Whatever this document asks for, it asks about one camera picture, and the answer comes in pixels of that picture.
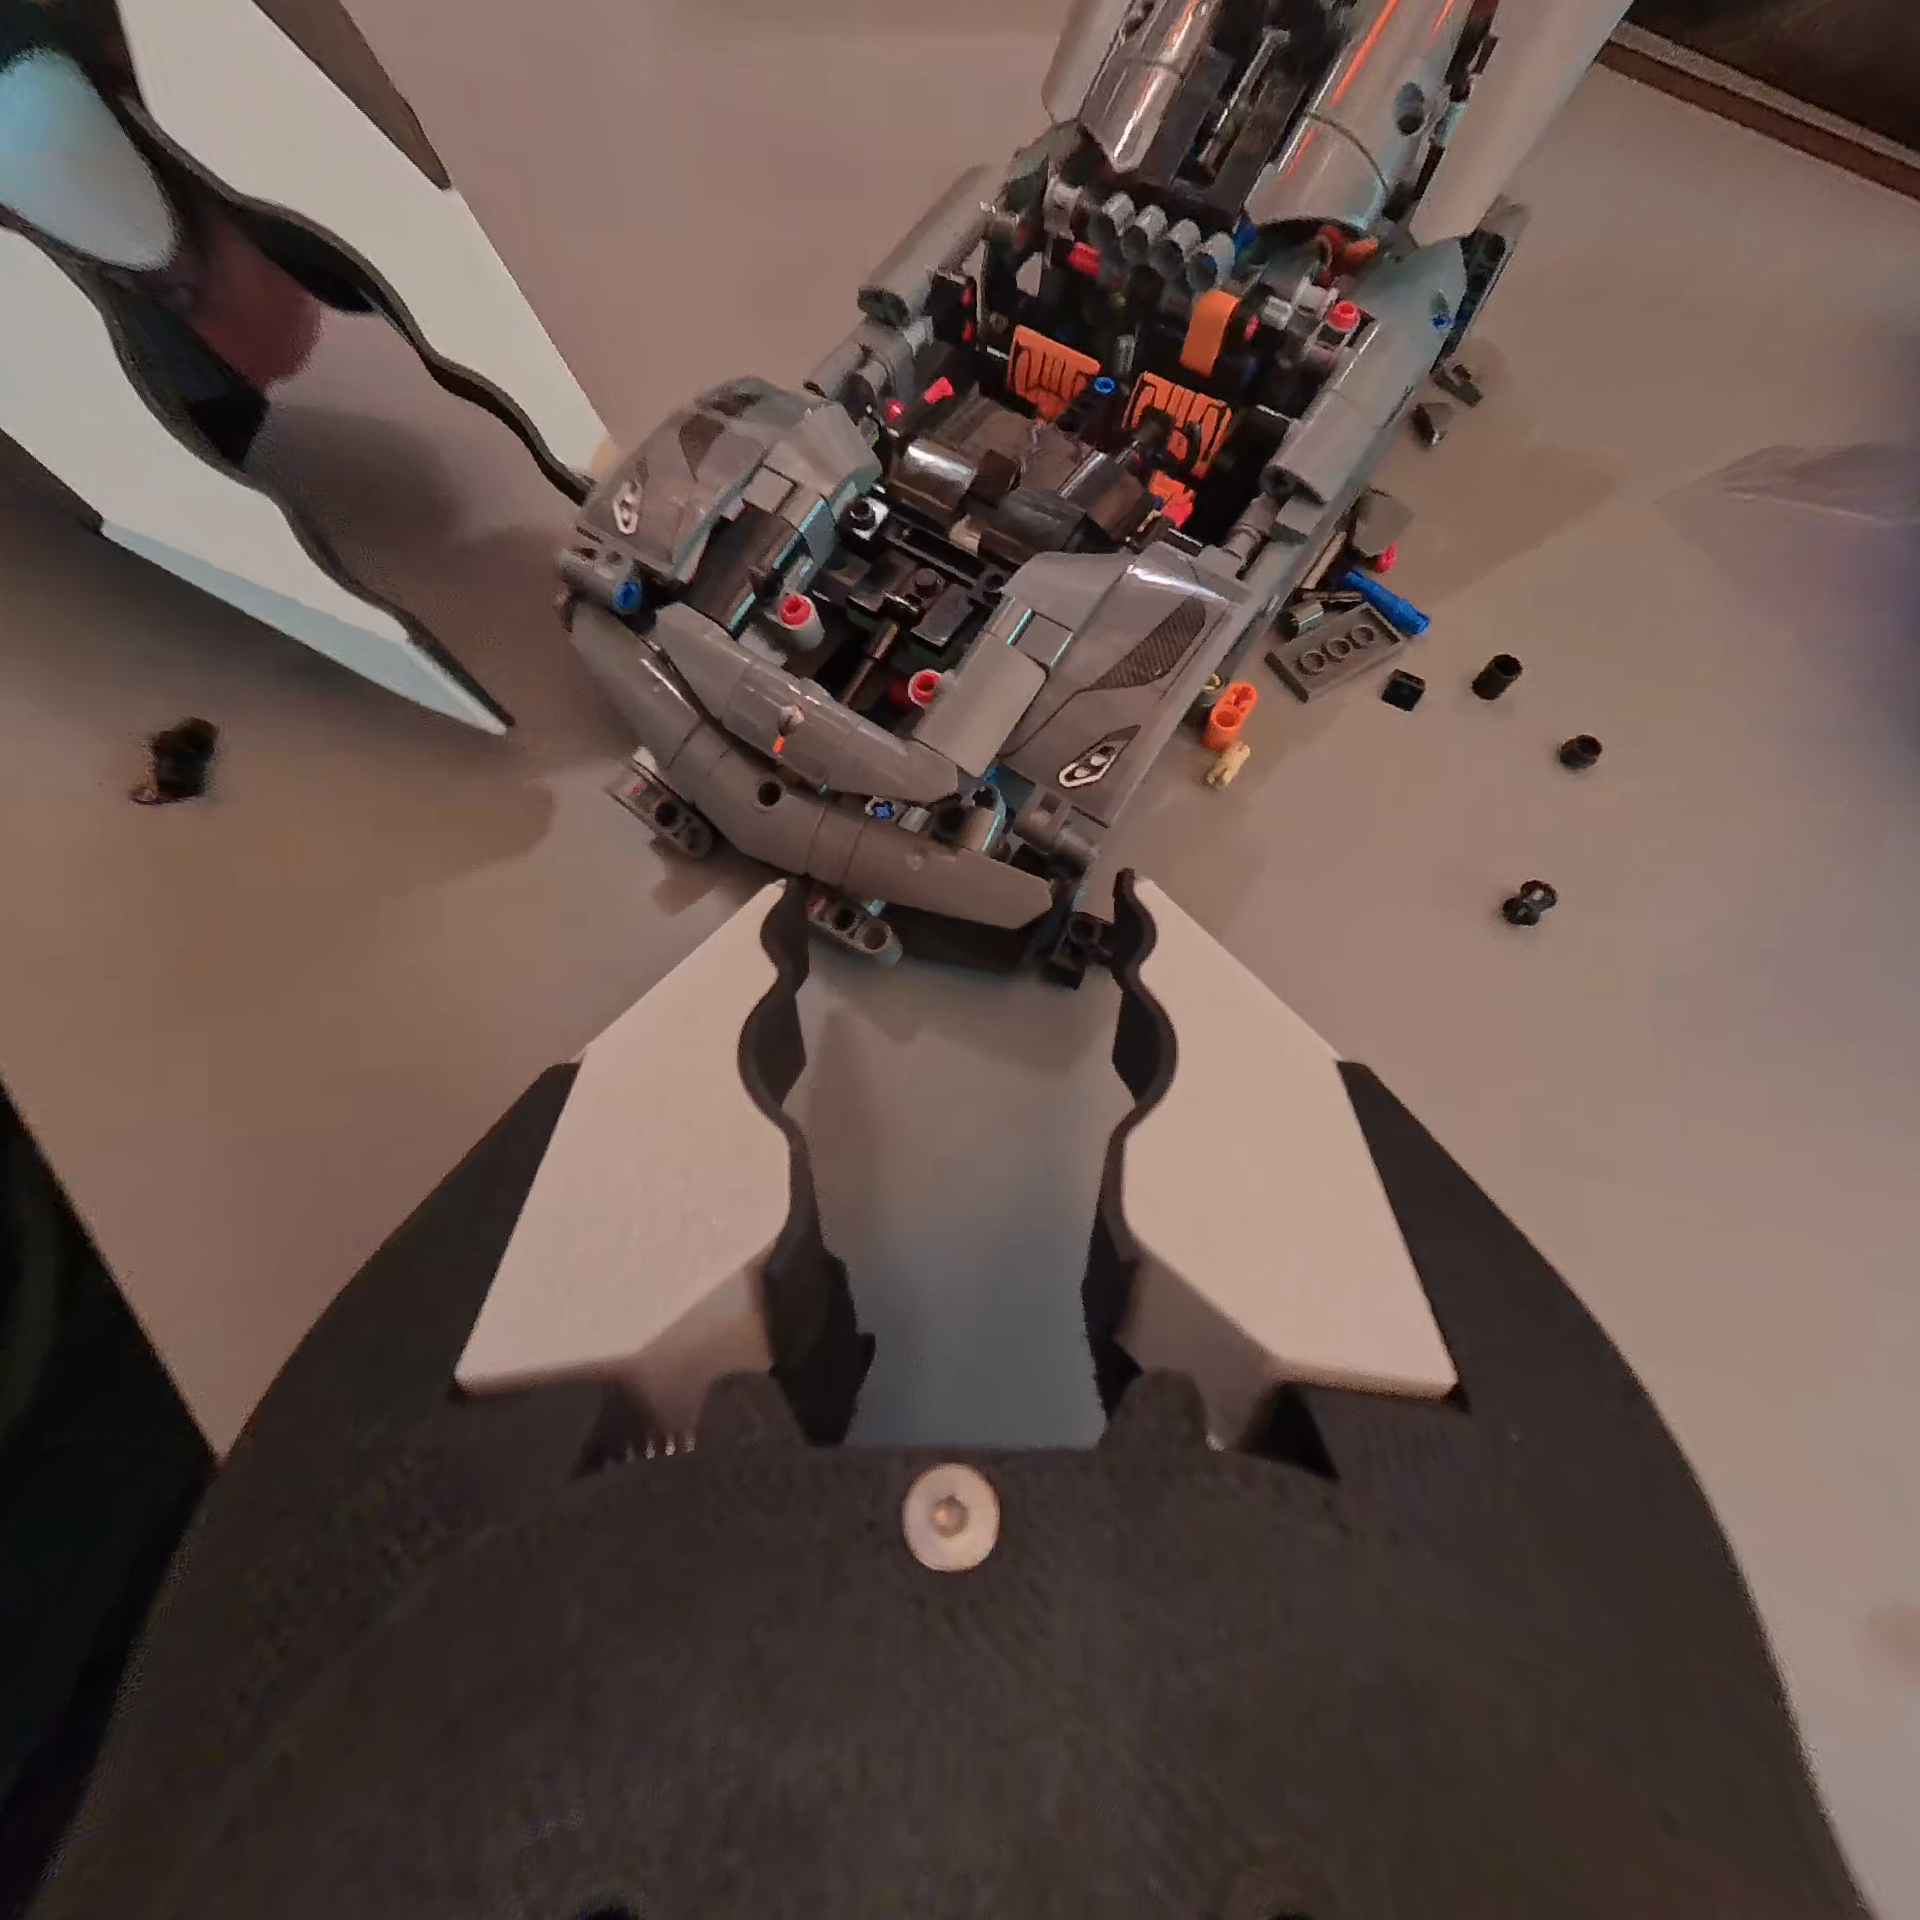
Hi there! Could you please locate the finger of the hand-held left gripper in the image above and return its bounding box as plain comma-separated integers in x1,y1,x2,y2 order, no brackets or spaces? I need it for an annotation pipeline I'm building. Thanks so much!
111,0,613,500
0,211,514,741

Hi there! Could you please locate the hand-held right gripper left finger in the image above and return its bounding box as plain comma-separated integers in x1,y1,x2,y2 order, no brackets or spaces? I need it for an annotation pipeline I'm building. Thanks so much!
450,883,874,1445

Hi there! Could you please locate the grey lego car model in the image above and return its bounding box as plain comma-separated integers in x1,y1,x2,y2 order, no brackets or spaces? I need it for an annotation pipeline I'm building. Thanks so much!
554,0,1635,991

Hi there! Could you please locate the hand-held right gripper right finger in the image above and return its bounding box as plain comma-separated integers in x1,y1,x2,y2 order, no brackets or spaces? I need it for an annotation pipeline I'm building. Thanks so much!
1082,870,1463,1445

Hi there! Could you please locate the dark grey lego plate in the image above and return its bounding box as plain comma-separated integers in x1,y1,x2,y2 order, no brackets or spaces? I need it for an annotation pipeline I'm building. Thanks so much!
1263,612,1411,704

